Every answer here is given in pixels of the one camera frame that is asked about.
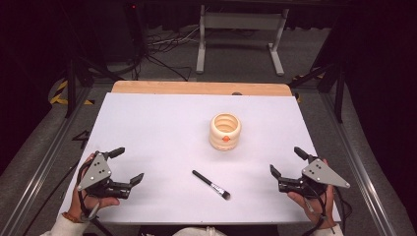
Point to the person's torso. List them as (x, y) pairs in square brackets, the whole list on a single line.
[(203, 230)]

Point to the white metal stand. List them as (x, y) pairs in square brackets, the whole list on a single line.
[(242, 20)]

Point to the person's right hand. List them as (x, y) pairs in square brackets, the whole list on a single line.
[(313, 208)]

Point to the person's left hand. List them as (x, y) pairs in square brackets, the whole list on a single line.
[(98, 203)]

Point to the black makeup brush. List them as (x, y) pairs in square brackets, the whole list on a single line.
[(209, 183)]

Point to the cream ribbed holder cup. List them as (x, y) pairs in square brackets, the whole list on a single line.
[(225, 132)]

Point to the black power strip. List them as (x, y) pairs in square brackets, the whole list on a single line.
[(133, 29)]

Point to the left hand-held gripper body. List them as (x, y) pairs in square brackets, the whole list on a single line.
[(97, 171)]

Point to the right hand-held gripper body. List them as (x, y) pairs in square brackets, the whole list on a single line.
[(319, 173)]

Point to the white table mat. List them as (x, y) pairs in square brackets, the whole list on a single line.
[(170, 131)]

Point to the wooden table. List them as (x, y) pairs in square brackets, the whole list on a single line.
[(183, 88)]

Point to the aluminium rail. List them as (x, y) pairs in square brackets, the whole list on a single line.
[(39, 170), (360, 170)]

